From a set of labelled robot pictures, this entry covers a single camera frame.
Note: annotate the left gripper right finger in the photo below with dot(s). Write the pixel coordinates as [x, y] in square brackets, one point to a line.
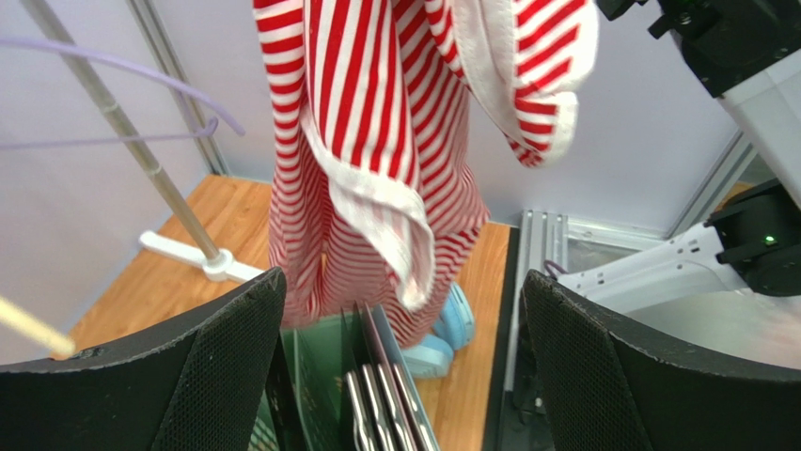
[613, 383]

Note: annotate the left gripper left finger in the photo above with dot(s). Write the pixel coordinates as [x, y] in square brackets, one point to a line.
[192, 382]

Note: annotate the cream wooden hanger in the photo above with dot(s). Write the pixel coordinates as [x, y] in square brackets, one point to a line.
[36, 330]

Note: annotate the red white striped tank top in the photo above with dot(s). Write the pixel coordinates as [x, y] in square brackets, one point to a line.
[373, 200]

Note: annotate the green plastic file organizer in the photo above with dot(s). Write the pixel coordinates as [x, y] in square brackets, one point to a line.
[300, 409]

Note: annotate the blue headphones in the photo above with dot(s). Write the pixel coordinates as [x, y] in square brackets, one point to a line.
[454, 329]

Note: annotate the pink booklets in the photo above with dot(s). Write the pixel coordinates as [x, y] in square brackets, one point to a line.
[381, 407]

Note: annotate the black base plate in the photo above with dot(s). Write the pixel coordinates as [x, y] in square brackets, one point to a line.
[514, 420]

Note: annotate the aluminium frame rail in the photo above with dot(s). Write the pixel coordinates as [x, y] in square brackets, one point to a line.
[724, 320]

